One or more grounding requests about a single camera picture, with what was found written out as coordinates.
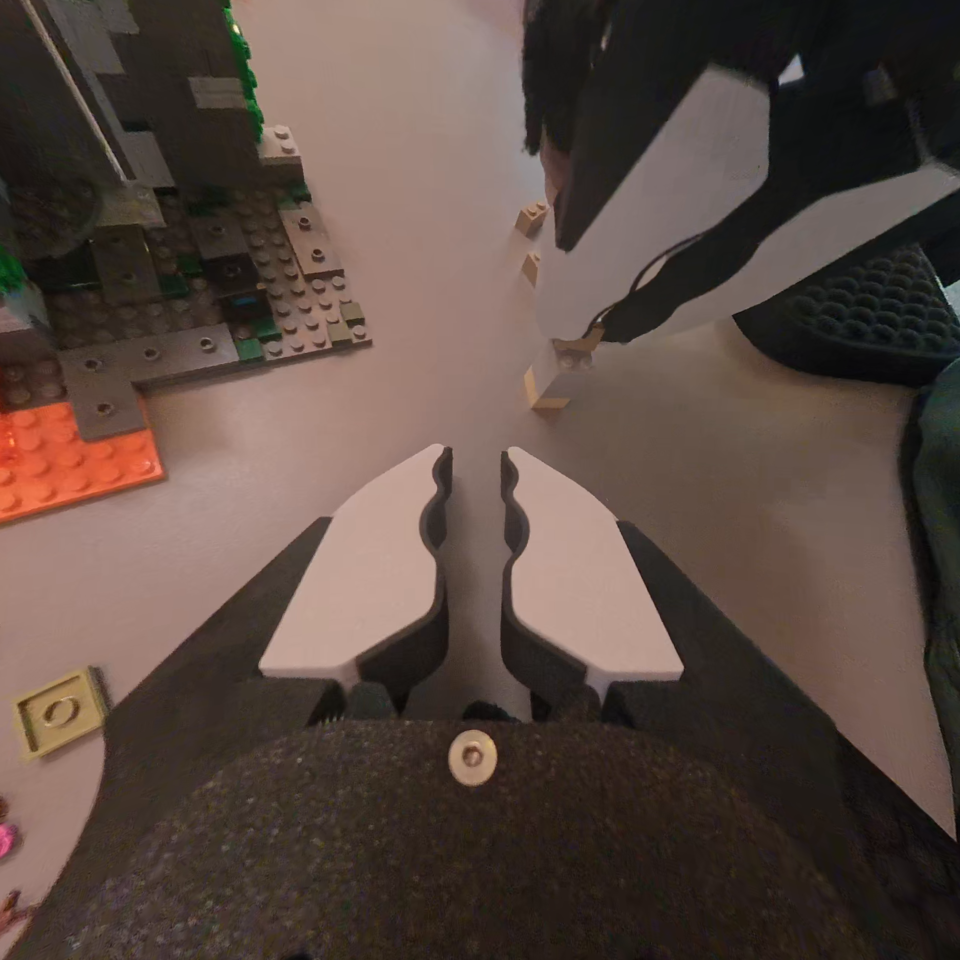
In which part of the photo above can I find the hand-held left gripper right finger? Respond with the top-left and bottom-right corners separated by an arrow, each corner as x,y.
500,446 -> 685,695

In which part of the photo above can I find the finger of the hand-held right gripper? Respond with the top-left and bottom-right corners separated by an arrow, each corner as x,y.
603,161 -> 960,345
536,63 -> 774,345

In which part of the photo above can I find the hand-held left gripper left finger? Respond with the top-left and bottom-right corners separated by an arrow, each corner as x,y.
258,444 -> 455,691

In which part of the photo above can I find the grey and tan brick stack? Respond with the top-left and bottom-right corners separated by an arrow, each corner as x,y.
523,351 -> 595,412

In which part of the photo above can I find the black textured pad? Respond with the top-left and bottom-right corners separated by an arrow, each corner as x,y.
733,243 -> 960,388

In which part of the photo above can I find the dark green cloth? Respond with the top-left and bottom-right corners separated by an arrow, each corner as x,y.
900,360 -> 960,721

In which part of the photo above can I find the yellow-green square tile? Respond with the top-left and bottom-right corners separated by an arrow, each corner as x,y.
13,666 -> 112,763

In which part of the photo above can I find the toy brick cave model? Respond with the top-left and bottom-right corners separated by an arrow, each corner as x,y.
0,0 -> 374,524

